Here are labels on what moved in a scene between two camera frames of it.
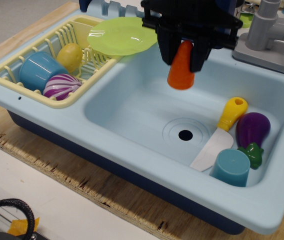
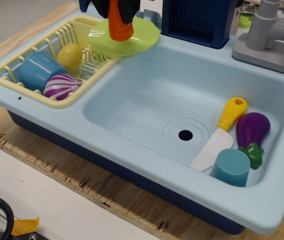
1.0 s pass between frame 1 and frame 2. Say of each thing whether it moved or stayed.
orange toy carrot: moved
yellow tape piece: stayed
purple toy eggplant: stayed
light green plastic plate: stayed
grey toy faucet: stayed
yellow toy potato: stayed
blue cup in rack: stayed
